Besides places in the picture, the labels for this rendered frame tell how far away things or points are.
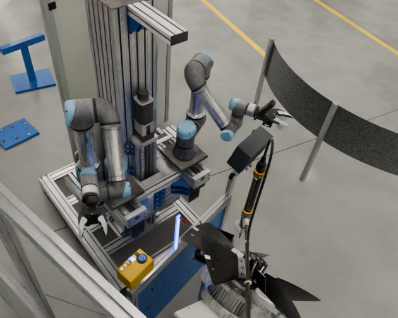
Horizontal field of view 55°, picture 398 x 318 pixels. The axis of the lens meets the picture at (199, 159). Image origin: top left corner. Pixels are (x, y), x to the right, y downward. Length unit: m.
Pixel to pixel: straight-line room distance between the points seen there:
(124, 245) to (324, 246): 1.70
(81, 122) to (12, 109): 2.85
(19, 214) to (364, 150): 2.93
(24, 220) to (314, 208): 3.11
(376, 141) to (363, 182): 0.90
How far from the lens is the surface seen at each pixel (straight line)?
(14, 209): 0.99
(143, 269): 1.94
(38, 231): 0.93
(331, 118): 3.40
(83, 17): 2.92
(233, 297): 1.79
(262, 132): 2.39
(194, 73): 2.06
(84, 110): 1.80
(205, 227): 1.98
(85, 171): 1.79
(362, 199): 4.04
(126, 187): 1.84
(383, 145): 3.40
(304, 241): 3.50
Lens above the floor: 2.80
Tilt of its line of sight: 46 degrees down
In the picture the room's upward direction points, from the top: 7 degrees clockwise
